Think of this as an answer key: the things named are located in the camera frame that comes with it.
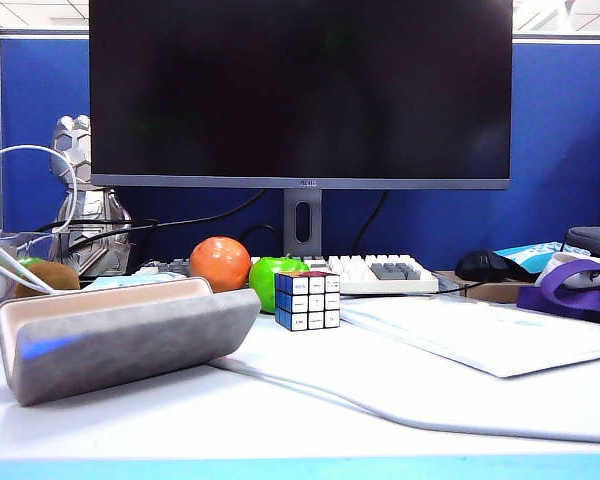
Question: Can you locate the rubik's cube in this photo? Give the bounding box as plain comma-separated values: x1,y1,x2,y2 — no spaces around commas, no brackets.
274,271,342,333

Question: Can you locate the white grey keyboard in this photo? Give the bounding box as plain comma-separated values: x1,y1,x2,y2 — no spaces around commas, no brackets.
139,253,440,296

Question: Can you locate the brown kiwi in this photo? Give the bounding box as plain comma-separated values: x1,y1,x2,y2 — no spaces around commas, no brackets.
14,261,81,299

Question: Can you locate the black computer monitor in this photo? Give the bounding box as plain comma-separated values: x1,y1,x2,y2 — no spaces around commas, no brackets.
88,0,514,259

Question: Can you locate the large green apple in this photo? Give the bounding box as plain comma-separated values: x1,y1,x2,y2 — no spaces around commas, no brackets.
248,254,311,315

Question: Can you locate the blue white packet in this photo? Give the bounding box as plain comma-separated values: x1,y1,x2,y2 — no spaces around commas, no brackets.
493,241,591,274

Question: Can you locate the brown cardboard pad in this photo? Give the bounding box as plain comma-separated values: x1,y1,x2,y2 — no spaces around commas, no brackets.
432,269,539,305

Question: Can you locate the paper document in sleeve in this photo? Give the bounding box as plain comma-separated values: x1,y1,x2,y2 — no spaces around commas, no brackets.
339,294,600,379

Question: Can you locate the black computer mouse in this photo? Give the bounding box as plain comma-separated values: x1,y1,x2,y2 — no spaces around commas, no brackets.
454,249,511,283

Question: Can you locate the blue partition panel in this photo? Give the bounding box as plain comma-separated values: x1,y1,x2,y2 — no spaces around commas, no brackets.
0,37,600,271

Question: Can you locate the purple cloth bag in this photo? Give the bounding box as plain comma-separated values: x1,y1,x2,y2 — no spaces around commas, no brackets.
516,258,600,329

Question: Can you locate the dark grey pouch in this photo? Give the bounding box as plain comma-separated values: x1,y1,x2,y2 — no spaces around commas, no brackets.
562,225,600,264

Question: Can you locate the orange fruit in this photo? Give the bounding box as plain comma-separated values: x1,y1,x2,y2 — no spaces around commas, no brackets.
189,236,252,294

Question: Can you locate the black mouse cable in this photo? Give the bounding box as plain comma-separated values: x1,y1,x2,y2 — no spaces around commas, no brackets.
429,280,487,297

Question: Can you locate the silver robot figurine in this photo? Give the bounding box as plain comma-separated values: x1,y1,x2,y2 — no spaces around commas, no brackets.
49,114,133,277

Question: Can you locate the grey glasses case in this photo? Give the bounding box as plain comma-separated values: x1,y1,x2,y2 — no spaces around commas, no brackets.
0,277,262,407

